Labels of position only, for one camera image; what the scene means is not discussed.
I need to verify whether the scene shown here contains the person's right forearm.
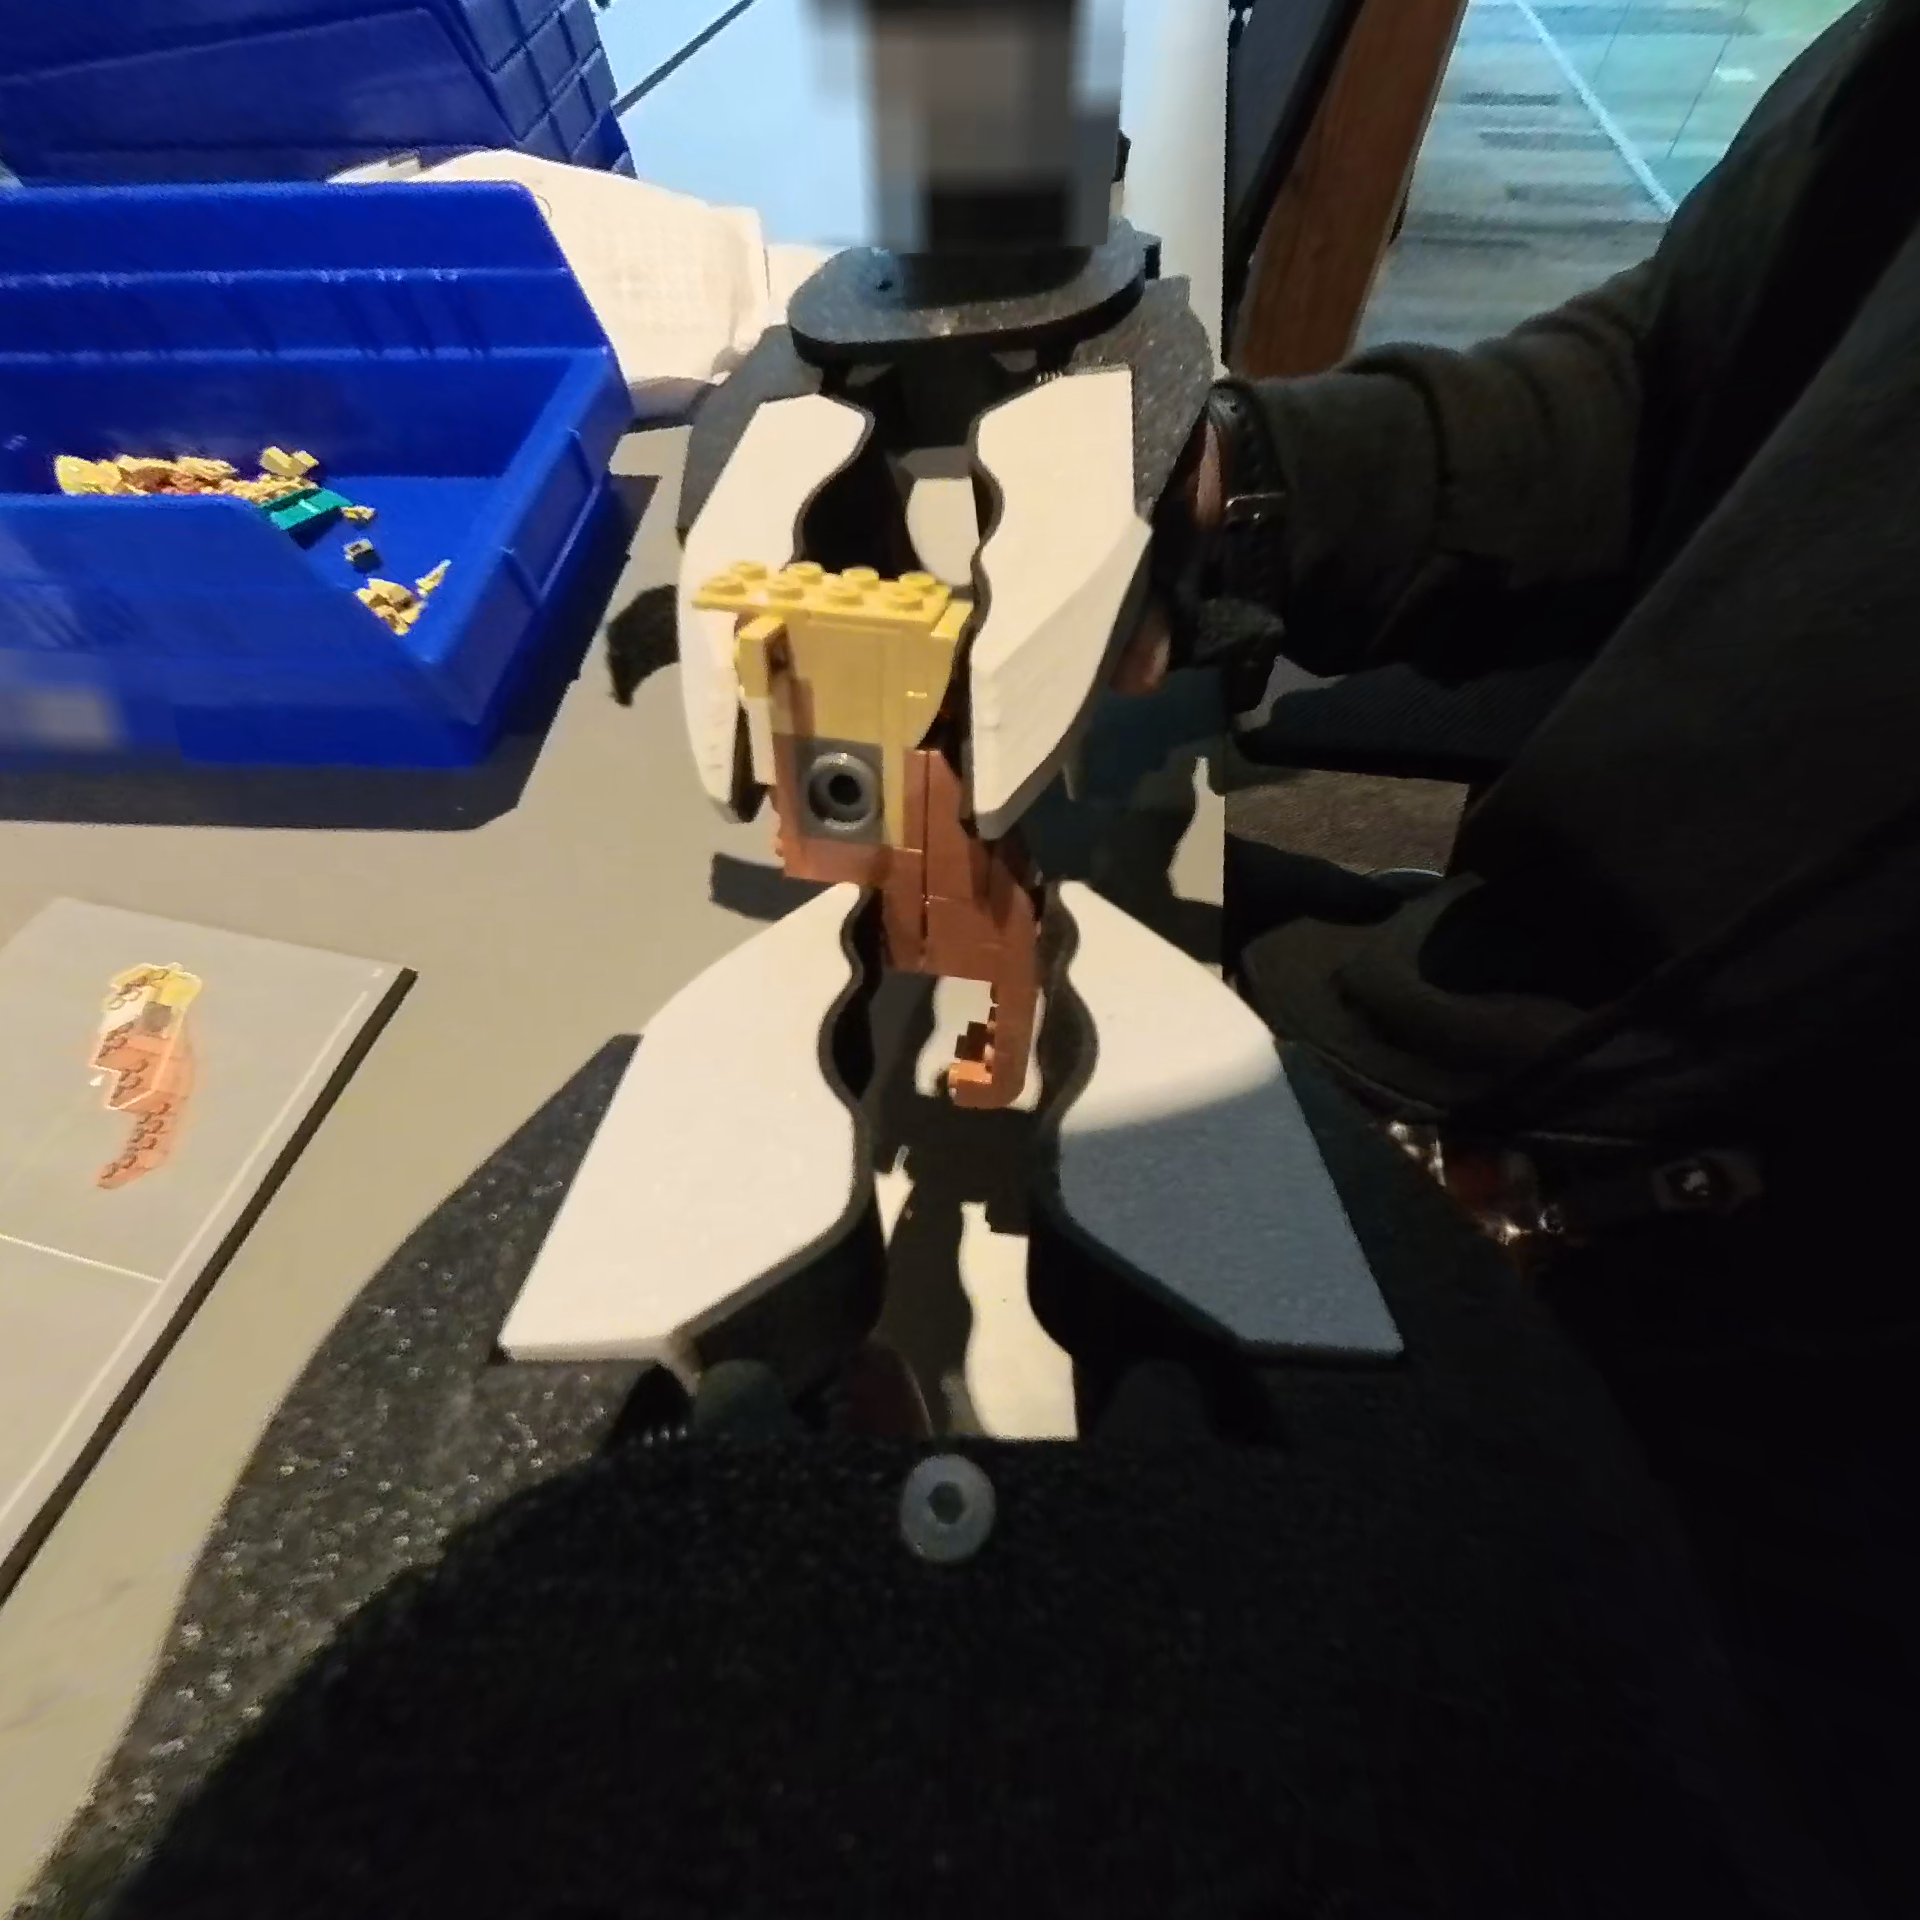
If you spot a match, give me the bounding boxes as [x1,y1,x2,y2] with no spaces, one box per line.
[1253,255,1772,692]

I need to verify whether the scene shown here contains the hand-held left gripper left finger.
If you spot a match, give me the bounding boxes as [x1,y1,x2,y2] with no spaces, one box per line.
[499,884,885,1364]

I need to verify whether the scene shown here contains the stack of blue bins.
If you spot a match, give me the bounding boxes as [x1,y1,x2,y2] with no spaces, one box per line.
[0,0,637,187]

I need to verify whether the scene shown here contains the grey instruction booklet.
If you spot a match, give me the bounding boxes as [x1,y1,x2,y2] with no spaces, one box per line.
[0,896,420,1596]

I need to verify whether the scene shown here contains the tan and brown brick figure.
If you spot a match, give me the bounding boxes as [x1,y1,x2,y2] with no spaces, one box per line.
[690,558,1049,1117]

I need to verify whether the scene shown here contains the grey desk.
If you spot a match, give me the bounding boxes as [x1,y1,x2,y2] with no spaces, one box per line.
[0,404,1248,1920]

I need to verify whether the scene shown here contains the black wristwatch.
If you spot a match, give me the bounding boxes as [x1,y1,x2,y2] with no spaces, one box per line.
[1205,379,1296,531]

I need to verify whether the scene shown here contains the pile of loose yellow bricks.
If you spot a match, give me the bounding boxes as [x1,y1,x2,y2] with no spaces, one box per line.
[53,443,453,636]

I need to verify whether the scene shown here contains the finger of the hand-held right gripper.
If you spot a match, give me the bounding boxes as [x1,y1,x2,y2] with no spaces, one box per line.
[678,392,876,824]
[964,365,1160,838]

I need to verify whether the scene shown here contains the wooden post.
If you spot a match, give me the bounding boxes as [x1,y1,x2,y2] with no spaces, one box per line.
[1231,0,1473,379]

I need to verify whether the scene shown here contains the blue plastic bin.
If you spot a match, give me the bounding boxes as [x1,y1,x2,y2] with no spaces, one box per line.
[0,181,637,770]

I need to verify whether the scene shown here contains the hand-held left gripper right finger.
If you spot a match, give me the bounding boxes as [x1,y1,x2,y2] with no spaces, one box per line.
[1027,883,1411,1364]

